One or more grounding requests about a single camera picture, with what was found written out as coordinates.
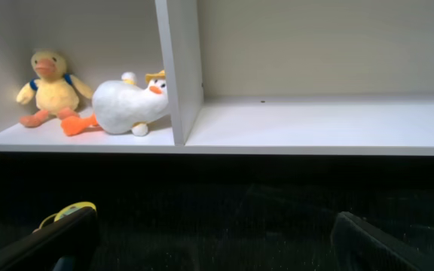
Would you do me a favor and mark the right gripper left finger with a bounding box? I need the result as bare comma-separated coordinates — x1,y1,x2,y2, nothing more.
0,206,101,271

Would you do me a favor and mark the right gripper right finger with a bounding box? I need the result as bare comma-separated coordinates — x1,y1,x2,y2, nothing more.
329,211,434,271

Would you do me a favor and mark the yellow cat face rattle drum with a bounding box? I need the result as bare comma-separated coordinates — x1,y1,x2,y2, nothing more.
32,201,97,233

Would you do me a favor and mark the white shelf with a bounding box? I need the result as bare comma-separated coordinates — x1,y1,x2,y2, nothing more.
0,0,434,157

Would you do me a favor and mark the yellow plush duck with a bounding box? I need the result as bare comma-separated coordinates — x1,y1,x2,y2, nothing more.
16,50,94,129

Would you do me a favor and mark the white plush duck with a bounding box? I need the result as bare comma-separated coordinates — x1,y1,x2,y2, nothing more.
60,69,171,137

